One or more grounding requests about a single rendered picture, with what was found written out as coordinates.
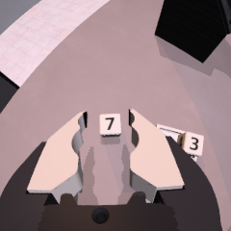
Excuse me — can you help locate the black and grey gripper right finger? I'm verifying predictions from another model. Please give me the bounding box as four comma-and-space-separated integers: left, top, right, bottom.
129, 109, 222, 231

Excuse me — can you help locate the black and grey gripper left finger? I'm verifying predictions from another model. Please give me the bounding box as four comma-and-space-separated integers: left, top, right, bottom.
0, 111, 88, 231

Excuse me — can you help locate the white number cube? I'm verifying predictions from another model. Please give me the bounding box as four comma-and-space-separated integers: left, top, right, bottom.
177, 132, 204, 157
99, 114, 121, 138

